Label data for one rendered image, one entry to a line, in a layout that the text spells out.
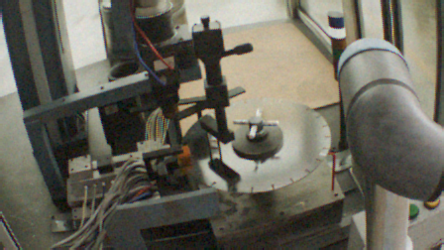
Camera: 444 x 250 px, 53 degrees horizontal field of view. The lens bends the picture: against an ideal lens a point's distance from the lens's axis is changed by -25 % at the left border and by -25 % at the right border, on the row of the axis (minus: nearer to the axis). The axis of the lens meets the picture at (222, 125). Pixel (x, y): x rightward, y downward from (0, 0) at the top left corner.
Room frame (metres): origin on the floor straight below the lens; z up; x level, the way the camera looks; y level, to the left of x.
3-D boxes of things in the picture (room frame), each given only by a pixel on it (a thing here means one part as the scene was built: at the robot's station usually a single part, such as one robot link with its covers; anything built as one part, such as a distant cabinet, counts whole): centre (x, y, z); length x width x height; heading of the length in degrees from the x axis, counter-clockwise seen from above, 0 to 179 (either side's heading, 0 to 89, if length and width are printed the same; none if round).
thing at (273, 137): (1.00, -0.07, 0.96); 0.11 x 0.11 x 0.03
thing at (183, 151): (0.98, 0.12, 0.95); 0.10 x 0.03 x 0.07; 97
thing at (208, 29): (0.97, 0.00, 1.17); 0.06 x 0.05 x 0.20; 88
